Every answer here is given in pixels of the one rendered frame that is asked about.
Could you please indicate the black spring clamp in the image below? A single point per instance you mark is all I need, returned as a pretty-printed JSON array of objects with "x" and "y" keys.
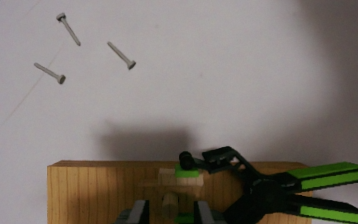
[{"x": 266, "y": 196}]

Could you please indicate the tan wooden board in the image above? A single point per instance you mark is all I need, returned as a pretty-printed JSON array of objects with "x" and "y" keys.
[{"x": 96, "y": 191}]

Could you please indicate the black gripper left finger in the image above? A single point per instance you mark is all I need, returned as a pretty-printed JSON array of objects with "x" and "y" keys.
[{"x": 138, "y": 215}]

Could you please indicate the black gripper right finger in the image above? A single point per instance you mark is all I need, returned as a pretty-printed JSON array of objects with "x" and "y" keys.
[{"x": 202, "y": 214}]

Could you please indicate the grey metal nail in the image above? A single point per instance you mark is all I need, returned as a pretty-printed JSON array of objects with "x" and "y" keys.
[
  {"x": 61, "y": 17},
  {"x": 60, "y": 79},
  {"x": 131, "y": 64}
]

